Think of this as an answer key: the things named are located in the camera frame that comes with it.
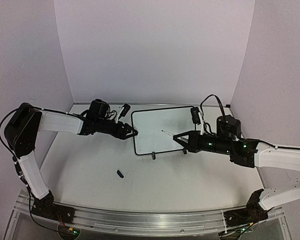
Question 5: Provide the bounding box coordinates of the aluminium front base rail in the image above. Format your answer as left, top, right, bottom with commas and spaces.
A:
4, 197, 291, 240

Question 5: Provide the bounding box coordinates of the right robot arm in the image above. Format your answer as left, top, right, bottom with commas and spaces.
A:
173, 115, 300, 227

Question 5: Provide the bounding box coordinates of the black left base cable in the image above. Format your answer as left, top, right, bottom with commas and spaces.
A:
27, 203, 66, 235

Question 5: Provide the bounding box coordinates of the white whiteboard with black frame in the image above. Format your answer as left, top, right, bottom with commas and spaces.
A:
131, 105, 196, 156

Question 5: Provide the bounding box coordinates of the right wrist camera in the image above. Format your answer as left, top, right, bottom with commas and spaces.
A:
190, 107, 201, 125

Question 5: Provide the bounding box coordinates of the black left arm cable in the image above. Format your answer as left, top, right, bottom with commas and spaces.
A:
0, 107, 33, 201

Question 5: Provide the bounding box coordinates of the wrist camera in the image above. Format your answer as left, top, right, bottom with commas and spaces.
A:
115, 103, 131, 123
190, 107, 201, 125

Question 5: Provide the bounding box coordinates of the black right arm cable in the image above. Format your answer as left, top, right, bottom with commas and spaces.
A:
199, 93, 300, 152

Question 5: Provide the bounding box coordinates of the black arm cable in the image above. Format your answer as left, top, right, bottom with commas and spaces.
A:
0, 107, 33, 201
199, 93, 300, 152

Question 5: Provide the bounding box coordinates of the blue marker cap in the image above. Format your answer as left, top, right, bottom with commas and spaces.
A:
116, 169, 124, 179

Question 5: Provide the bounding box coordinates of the white marker pen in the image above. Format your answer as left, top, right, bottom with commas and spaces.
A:
161, 130, 188, 142

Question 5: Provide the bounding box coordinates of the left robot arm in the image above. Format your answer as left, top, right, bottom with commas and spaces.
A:
0, 99, 138, 219

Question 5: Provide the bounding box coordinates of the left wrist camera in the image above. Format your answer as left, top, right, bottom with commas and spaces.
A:
115, 103, 131, 123

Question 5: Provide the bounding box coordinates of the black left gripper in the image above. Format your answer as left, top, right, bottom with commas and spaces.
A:
95, 117, 138, 139

